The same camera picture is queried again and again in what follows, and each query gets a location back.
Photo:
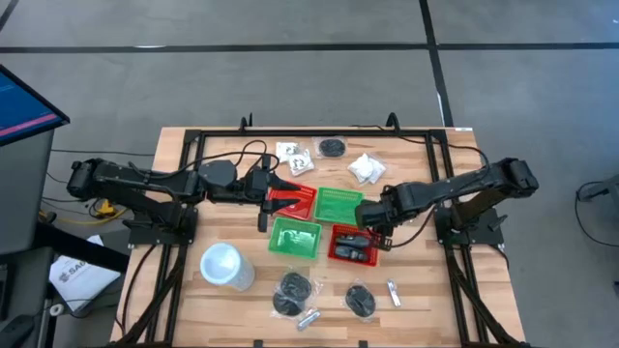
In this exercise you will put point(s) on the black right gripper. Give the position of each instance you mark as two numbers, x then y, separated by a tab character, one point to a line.
372	214

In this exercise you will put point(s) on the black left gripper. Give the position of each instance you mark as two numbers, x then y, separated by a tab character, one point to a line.
251	187

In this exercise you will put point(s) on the dark grey travel bottle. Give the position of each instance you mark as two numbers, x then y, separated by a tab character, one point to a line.
349	253
352	240

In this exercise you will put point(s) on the clear plastic bag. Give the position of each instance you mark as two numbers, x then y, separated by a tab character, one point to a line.
295	238

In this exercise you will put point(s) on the clear bag white cotton balls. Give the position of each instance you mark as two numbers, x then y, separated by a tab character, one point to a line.
365	168

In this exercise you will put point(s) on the bagged silver nail clipper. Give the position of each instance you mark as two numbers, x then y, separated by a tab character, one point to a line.
308	320
393	293

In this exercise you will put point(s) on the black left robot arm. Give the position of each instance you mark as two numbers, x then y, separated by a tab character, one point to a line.
145	181

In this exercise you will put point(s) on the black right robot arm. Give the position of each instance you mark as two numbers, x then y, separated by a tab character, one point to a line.
459	186

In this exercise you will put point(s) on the red plastic slotted basket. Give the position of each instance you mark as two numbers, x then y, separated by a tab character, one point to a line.
371	256
302	208

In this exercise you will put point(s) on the green plastic slotted basket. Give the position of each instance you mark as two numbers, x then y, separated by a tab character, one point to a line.
309	249
338	205

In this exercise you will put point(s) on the white plastic cup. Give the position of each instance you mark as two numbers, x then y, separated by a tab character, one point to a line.
222	263

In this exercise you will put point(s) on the black stand base beam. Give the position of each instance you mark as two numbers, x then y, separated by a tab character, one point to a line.
82	249

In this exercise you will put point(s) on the white printed paper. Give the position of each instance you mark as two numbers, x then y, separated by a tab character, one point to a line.
79	282

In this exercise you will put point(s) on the grey office chair base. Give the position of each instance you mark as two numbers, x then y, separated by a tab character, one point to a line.
604	189

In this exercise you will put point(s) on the white tape roll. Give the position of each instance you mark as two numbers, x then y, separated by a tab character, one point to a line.
56	309

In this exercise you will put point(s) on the grey cabinet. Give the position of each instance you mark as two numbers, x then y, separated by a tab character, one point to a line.
24	193

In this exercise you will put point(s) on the monitor with blue screen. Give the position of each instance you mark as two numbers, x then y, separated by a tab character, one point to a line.
24	108

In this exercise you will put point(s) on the black office chair part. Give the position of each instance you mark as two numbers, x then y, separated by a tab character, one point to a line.
14	331

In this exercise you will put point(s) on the black aluminium table frame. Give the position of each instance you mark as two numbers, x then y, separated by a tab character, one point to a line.
314	132

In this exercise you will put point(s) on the black frame clamp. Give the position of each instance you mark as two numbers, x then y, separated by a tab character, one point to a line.
247	124
392	122

